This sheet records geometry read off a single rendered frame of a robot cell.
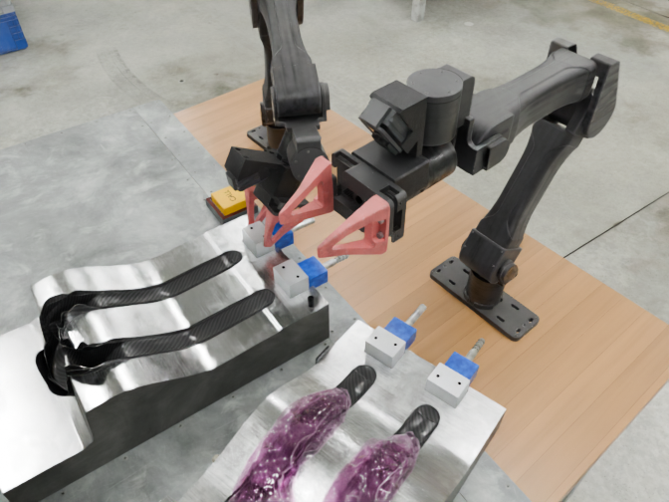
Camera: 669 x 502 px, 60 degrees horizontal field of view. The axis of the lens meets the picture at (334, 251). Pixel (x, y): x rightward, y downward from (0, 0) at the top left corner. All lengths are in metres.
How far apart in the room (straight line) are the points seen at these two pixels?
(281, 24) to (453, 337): 0.58
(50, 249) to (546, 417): 0.94
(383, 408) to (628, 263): 1.74
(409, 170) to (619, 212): 2.13
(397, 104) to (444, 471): 0.47
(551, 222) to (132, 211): 1.75
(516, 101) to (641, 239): 1.90
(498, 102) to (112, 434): 0.66
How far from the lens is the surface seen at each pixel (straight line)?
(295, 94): 0.88
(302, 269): 0.94
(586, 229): 2.55
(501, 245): 0.93
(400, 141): 0.59
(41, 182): 1.43
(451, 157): 0.66
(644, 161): 3.04
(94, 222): 1.27
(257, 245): 0.97
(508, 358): 1.00
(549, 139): 0.91
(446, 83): 0.62
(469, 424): 0.86
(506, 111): 0.72
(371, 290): 1.05
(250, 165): 0.88
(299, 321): 0.90
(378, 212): 0.56
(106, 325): 0.90
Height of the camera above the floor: 1.59
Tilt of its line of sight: 45 degrees down
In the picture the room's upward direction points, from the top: straight up
